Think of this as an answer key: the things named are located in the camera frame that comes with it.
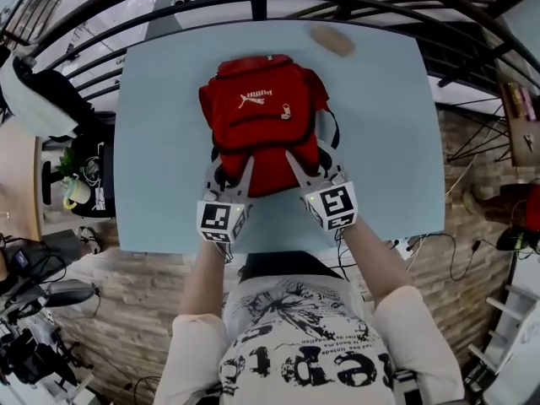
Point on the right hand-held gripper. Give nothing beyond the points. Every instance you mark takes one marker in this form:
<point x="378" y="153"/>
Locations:
<point x="333" y="205"/>

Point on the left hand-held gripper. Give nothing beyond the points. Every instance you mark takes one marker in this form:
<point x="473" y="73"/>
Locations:
<point x="219" y="217"/>

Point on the red backpack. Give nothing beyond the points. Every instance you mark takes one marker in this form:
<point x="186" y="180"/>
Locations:
<point x="257" y="142"/>

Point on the person's left forearm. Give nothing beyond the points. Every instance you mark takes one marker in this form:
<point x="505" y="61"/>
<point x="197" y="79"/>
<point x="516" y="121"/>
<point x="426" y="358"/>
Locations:
<point x="202" y="281"/>

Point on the person's right forearm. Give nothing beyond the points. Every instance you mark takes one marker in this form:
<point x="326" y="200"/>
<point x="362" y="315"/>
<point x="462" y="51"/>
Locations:
<point x="371" y="260"/>

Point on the light blue table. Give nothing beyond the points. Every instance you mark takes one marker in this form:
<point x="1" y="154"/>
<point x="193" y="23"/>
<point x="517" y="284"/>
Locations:
<point x="371" y="142"/>

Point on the black side table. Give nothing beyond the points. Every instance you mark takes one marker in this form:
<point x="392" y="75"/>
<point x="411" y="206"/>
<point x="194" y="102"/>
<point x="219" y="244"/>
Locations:
<point x="105" y="171"/>

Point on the brown oval object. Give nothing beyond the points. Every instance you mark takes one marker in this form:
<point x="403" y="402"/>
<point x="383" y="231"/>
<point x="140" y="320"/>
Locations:
<point x="333" y="40"/>

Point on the potted green plant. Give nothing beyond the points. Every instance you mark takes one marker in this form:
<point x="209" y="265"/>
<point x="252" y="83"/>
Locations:
<point x="73" y="188"/>

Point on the white printed shirt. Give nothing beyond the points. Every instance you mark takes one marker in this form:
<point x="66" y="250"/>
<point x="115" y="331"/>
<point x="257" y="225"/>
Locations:
<point x="295" y="352"/>

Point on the wooden shelf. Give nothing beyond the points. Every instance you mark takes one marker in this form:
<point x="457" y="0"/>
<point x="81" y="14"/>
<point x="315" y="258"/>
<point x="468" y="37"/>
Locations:
<point x="521" y="120"/>

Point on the black device with green light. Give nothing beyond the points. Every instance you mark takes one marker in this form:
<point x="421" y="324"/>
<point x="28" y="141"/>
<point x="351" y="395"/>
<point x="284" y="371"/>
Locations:
<point x="514" y="239"/>

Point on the beige wooden desk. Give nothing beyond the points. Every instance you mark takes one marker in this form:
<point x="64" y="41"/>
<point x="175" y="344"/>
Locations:
<point x="17" y="175"/>

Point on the red bag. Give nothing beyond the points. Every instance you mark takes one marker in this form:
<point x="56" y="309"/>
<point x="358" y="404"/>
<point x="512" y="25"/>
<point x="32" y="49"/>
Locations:
<point x="529" y="209"/>

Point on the white metal rack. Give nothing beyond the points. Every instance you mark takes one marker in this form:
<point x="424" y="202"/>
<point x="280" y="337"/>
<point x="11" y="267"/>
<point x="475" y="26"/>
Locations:
<point x="506" y="331"/>

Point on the black equipment pile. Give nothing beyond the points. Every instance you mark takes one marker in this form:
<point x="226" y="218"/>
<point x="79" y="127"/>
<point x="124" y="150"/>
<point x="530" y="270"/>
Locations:
<point x="29" y="357"/>

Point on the black metal frame legs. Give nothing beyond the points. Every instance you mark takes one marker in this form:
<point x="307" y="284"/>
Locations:
<point x="476" y="142"/>

